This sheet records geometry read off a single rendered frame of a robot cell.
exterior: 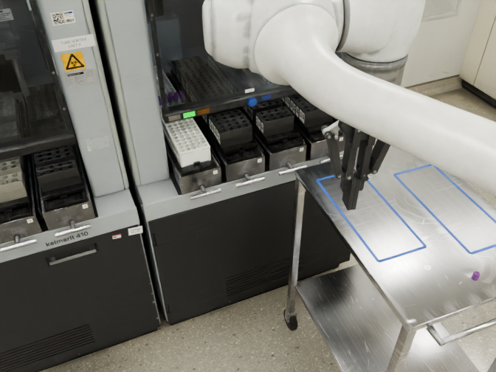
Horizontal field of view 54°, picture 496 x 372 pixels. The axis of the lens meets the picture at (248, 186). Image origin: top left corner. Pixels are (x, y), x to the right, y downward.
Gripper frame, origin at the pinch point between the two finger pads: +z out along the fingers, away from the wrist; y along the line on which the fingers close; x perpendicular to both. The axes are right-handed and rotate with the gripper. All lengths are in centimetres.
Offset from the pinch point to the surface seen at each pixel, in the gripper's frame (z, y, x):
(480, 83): 107, 179, 204
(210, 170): 39, -20, 59
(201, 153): 34, -22, 62
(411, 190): 37, 36, 37
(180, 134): 34, -28, 73
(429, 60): 93, 146, 218
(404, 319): 37.2, 16.0, -4.1
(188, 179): 40, -27, 58
